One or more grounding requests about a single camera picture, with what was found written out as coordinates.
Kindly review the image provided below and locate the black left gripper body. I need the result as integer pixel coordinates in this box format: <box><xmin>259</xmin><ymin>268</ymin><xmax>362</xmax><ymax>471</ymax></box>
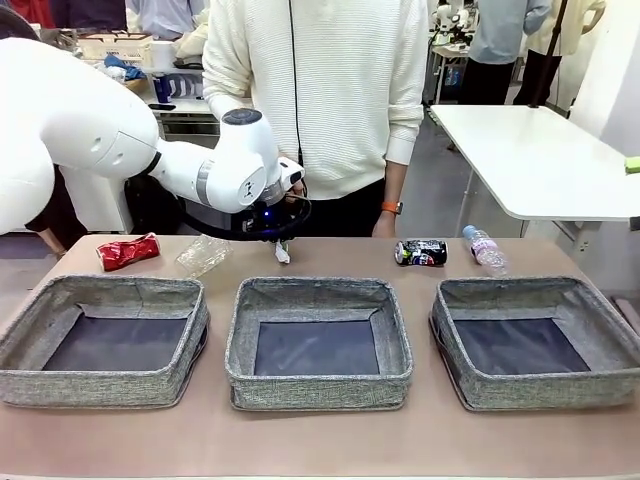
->
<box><xmin>233</xmin><ymin>198</ymin><xmax>303</xmax><ymax>243</ymax></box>

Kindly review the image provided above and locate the crushed clear plastic bottle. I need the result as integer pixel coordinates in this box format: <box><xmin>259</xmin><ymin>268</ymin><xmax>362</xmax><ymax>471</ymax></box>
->
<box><xmin>174</xmin><ymin>234</ymin><xmax>235</xmax><ymax>280</ymax></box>

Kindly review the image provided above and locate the crushed red can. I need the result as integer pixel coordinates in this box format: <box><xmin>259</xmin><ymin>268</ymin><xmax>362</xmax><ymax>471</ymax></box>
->
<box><xmin>96</xmin><ymin>232</ymin><xmax>162</xmax><ymax>273</ymax></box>

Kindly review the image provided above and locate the crushed black can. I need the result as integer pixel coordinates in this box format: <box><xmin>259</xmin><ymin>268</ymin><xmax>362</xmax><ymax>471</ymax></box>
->
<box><xmin>394</xmin><ymin>238</ymin><xmax>449</xmax><ymax>267</ymax></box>

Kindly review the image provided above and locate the clear bottle pink label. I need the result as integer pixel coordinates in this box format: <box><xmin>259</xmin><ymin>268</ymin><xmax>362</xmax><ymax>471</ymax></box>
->
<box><xmin>461</xmin><ymin>224</ymin><xmax>509</xmax><ymax>277</ymax></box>

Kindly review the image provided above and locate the person's left forearm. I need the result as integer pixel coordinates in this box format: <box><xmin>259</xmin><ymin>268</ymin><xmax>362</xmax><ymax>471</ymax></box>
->
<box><xmin>372</xmin><ymin>99</ymin><xmax>427</xmax><ymax>206</ymax></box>

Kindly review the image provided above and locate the person's right forearm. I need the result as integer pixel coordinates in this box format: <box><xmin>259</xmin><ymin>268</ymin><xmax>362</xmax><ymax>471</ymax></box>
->
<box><xmin>203</xmin><ymin>82</ymin><xmax>237</xmax><ymax>121</ymax></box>

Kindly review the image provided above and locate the person's left hand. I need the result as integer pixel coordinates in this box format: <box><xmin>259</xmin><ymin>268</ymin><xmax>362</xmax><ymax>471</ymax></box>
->
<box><xmin>372</xmin><ymin>212</ymin><xmax>400</xmax><ymax>239</ymax></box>

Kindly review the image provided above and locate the white office desk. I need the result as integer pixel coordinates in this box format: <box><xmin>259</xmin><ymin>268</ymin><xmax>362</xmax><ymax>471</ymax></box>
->
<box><xmin>119</xmin><ymin>97</ymin><xmax>224</xmax><ymax>151</ymax></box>

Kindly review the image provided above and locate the black stand pole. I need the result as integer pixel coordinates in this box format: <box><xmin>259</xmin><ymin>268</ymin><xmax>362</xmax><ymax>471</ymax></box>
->
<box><xmin>528</xmin><ymin>0</ymin><xmax>570</xmax><ymax>109</ymax></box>

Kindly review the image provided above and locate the person in white sweater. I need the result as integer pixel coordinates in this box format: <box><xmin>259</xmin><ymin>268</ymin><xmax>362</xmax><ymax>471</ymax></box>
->
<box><xmin>202</xmin><ymin>0</ymin><xmax>431</xmax><ymax>239</ymax></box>

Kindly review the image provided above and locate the person in cream top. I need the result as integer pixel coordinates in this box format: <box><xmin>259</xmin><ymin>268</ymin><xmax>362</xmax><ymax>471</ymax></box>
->
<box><xmin>514</xmin><ymin>0</ymin><xmax>607</xmax><ymax>107</ymax></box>

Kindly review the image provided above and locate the grey fabric basket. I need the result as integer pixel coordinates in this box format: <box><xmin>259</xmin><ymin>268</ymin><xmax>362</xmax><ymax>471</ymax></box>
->
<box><xmin>224</xmin><ymin>277</ymin><xmax>415</xmax><ymax>412</ymax></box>
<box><xmin>0</xmin><ymin>274</ymin><xmax>210</xmax><ymax>409</ymax></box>
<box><xmin>429</xmin><ymin>277</ymin><xmax>640</xmax><ymax>412</ymax></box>

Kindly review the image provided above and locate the blue white striped box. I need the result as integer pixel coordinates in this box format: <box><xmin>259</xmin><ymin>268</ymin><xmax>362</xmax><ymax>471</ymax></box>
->
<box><xmin>169</xmin><ymin>74</ymin><xmax>205</xmax><ymax>100</ymax></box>

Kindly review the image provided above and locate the person in light blue shirt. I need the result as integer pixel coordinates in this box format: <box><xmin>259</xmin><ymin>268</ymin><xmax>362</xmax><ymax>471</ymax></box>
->
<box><xmin>124</xmin><ymin>0</ymin><xmax>211</xmax><ymax>41</ymax></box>
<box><xmin>469</xmin><ymin>0</ymin><xmax>551</xmax><ymax>106</ymax></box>

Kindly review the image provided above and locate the cream cloth bag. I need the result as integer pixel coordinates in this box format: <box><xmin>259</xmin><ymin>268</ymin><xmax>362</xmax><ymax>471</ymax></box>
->
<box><xmin>174</xmin><ymin>22</ymin><xmax>211</xmax><ymax>69</ymax></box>

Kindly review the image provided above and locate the white paper roll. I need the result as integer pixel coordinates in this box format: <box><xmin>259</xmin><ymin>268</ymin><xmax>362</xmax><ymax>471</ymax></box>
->
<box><xmin>149</xmin><ymin>40</ymin><xmax>177</xmax><ymax>69</ymax></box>

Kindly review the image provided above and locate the blue cloth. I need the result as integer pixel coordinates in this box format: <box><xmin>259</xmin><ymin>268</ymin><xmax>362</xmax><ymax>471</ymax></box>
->
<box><xmin>103</xmin><ymin>53</ymin><xmax>147</xmax><ymax>81</ymax></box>

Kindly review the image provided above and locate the grey metal cart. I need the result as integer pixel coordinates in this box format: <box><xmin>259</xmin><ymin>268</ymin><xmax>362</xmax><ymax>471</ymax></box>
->
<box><xmin>427</xmin><ymin>42</ymin><xmax>474</xmax><ymax>106</ymax></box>

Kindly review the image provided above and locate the person in black trousers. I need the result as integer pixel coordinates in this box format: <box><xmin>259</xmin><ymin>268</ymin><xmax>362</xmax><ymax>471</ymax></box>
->
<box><xmin>24</xmin><ymin>164</ymin><xmax>76</xmax><ymax>259</ymax></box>

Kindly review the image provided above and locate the light wooden crate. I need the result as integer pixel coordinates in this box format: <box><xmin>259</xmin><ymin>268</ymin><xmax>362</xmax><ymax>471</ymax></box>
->
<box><xmin>79</xmin><ymin>32</ymin><xmax>154</xmax><ymax>64</ymax></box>

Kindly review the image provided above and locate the white lab device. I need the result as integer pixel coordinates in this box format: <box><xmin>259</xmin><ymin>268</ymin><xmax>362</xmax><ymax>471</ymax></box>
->
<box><xmin>432</xmin><ymin>0</ymin><xmax>471</xmax><ymax>46</ymax></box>

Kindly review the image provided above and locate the thin black neck cable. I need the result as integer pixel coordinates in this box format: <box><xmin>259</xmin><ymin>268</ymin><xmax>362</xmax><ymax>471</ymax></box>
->
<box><xmin>288</xmin><ymin>0</ymin><xmax>307</xmax><ymax>167</ymax></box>

